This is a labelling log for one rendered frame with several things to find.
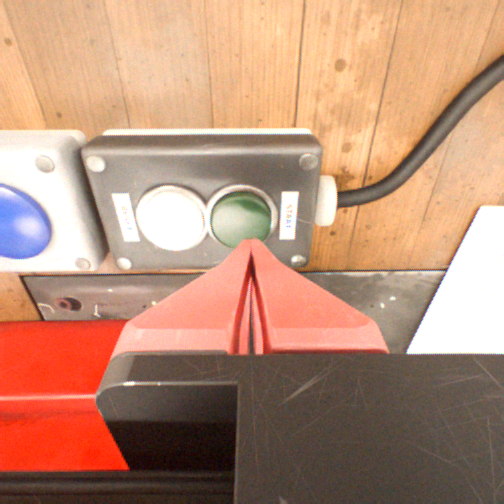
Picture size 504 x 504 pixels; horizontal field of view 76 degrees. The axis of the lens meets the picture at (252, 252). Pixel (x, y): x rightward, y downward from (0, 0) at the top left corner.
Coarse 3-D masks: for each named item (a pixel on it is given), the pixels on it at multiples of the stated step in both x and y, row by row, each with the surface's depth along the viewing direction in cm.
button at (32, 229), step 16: (0, 192) 14; (16, 192) 14; (0, 208) 14; (16, 208) 14; (32, 208) 15; (0, 224) 15; (16, 224) 15; (32, 224) 15; (48, 224) 15; (0, 240) 15; (16, 240) 15; (32, 240) 15; (48, 240) 16; (16, 256) 16; (32, 256) 16
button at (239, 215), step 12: (240, 192) 15; (216, 204) 15; (228, 204) 14; (240, 204) 14; (252, 204) 14; (264, 204) 15; (216, 216) 15; (228, 216) 15; (240, 216) 15; (252, 216) 15; (264, 216) 15; (216, 228) 15; (228, 228) 15; (240, 228) 15; (252, 228) 15; (264, 228) 15; (228, 240) 16; (240, 240) 16
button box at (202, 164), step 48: (480, 96) 15; (96, 144) 14; (144, 144) 14; (192, 144) 14; (240, 144) 14; (288, 144) 14; (432, 144) 16; (96, 192) 15; (144, 192) 15; (192, 192) 15; (288, 192) 15; (336, 192) 17; (384, 192) 17; (144, 240) 16; (288, 240) 17
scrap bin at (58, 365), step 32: (64, 320) 24; (96, 320) 24; (128, 320) 24; (0, 352) 21; (32, 352) 21; (64, 352) 21; (96, 352) 21; (0, 384) 19; (32, 384) 19; (64, 384) 19; (96, 384) 19; (0, 416) 29; (32, 416) 29; (64, 416) 29; (96, 416) 29; (0, 448) 27; (32, 448) 27; (64, 448) 27; (96, 448) 27
